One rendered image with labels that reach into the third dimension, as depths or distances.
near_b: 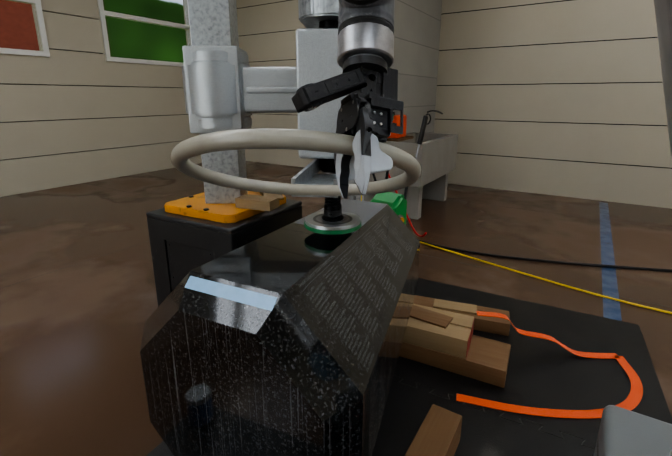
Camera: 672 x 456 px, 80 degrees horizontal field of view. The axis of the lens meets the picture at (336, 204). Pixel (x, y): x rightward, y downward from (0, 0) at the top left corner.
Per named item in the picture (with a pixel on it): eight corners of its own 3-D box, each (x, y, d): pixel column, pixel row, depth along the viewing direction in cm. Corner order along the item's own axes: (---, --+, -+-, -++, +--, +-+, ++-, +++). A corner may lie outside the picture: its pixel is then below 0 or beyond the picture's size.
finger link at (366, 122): (376, 151, 56) (371, 97, 59) (367, 150, 55) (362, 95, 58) (360, 165, 60) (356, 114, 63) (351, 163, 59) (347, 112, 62)
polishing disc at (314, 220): (360, 231, 142) (360, 227, 142) (300, 229, 144) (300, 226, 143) (360, 214, 163) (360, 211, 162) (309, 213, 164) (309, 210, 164)
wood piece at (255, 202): (235, 207, 203) (234, 198, 202) (246, 202, 212) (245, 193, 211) (269, 211, 197) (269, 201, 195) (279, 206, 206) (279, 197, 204)
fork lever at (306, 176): (316, 162, 172) (315, 151, 171) (360, 163, 170) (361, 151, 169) (278, 196, 105) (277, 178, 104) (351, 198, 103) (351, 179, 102)
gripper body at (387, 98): (404, 138, 61) (405, 63, 62) (354, 129, 57) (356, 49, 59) (378, 148, 68) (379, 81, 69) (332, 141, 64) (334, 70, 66)
